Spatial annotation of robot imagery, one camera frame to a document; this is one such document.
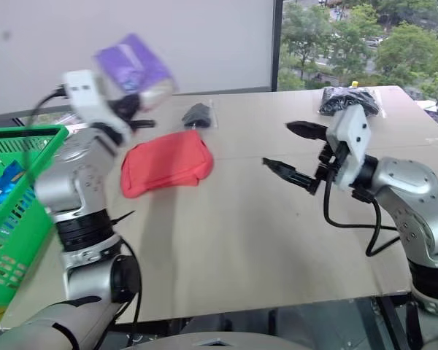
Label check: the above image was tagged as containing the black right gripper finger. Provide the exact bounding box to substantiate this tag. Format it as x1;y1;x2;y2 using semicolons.
285;120;330;141
261;157;318;191

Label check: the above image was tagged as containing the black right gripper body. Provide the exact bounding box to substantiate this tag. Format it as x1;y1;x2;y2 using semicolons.
309;141;347;195

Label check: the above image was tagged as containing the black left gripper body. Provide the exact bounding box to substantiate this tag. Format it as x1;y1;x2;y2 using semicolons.
111;93;142;121

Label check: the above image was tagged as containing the purple tissue pack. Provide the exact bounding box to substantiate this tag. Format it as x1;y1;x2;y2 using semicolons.
93;33;179;112

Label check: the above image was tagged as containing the green plastic basket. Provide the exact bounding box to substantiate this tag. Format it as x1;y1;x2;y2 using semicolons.
0;125;69;303

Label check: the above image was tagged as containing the large black item in bag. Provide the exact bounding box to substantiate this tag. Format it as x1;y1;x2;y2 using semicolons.
318;85;388;120

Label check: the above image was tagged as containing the red fabric pouch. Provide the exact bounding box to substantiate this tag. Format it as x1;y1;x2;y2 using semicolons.
120;130;215;200

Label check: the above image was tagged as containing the small black item in bag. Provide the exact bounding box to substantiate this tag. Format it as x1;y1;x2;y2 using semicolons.
181;101;220;130

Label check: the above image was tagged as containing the white panel screen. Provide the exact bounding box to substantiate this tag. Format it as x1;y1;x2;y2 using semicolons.
0;0;274;118

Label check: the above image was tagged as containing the blue snack package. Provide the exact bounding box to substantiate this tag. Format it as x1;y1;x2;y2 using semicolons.
0;162;34;212

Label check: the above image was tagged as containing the grey rounded robot torso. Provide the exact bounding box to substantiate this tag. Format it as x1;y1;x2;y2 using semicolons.
120;330;315;350

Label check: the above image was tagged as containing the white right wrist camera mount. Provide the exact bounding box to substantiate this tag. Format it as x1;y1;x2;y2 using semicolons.
326;104;372;190

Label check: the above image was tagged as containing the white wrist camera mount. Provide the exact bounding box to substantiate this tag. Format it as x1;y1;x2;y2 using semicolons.
326;104;372;190
60;69;132;145

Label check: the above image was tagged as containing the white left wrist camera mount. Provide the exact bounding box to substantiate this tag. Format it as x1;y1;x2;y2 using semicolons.
60;69;132;145

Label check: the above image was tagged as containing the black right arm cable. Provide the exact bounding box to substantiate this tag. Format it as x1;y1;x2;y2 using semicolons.
323;178;402;258

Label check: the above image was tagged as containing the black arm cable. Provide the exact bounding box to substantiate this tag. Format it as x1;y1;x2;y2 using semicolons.
323;178;402;258
21;85;144;340

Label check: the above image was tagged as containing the dark window frame post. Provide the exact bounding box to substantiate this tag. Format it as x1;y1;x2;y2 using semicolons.
269;0;284;93

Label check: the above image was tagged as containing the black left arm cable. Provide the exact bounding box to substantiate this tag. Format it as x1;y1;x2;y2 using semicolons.
21;85;144;340

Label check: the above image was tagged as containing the black table frame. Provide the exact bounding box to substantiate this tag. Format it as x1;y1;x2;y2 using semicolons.
370;291;424;350

